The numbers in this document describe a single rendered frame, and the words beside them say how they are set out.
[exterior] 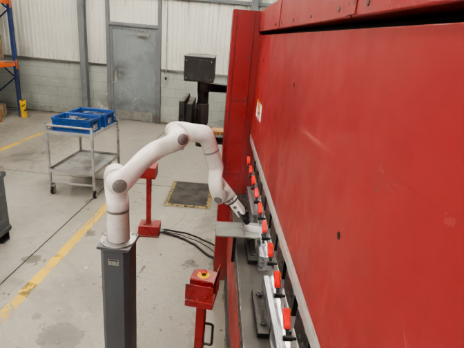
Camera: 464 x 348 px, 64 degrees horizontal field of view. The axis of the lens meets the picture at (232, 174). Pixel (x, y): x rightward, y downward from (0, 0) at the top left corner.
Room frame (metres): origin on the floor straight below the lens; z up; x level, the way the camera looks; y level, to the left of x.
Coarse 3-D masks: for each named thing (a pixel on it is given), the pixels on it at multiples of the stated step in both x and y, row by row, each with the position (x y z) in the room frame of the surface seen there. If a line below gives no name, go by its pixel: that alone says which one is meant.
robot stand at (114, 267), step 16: (112, 256) 1.71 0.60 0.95; (128, 256) 1.73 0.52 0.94; (112, 272) 1.71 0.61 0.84; (128, 272) 1.73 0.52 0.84; (112, 288) 1.71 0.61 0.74; (128, 288) 1.73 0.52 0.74; (112, 304) 1.71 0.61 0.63; (128, 304) 1.72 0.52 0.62; (112, 320) 1.71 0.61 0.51; (128, 320) 1.72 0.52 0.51; (112, 336) 1.71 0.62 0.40; (128, 336) 1.72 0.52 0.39
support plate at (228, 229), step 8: (216, 224) 2.07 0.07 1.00; (224, 224) 2.08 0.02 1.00; (232, 224) 2.09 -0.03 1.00; (240, 224) 2.10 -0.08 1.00; (248, 224) 2.11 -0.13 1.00; (256, 224) 2.12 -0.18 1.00; (216, 232) 1.98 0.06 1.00; (224, 232) 1.98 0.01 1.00; (232, 232) 1.99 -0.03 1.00; (240, 232) 2.00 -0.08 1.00; (248, 232) 2.01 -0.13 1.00
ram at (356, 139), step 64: (320, 64) 1.13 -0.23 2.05; (384, 64) 0.70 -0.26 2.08; (448, 64) 0.51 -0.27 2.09; (256, 128) 2.52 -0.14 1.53; (320, 128) 1.02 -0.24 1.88; (384, 128) 0.65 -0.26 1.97; (448, 128) 0.47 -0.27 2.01; (320, 192) 0.93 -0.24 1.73; (384, 192) 0.59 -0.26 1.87; (448, 192) 0.44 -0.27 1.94; (320, 256) 0.84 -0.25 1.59; (384, 256) 0.54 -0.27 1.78; (448, 256) 0.40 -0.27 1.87; (320, 320) 0.75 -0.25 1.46; (384, 320) 0.50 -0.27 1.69; (448, 320) 0.37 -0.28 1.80
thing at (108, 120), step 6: (78, 108) 5.15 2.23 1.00; (84, 108) 5.23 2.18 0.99; (90, 108) 5.23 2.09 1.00; (96, 108) 5.23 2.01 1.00; (90, 114) 4.87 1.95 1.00; (96, 114) 4.87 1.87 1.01; (102, 114) 5.01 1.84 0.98; (108, 114) 5.00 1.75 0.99; (102, 120) 4.88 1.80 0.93; (108, 120) 5.01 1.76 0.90; (102, 126) 4.87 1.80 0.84
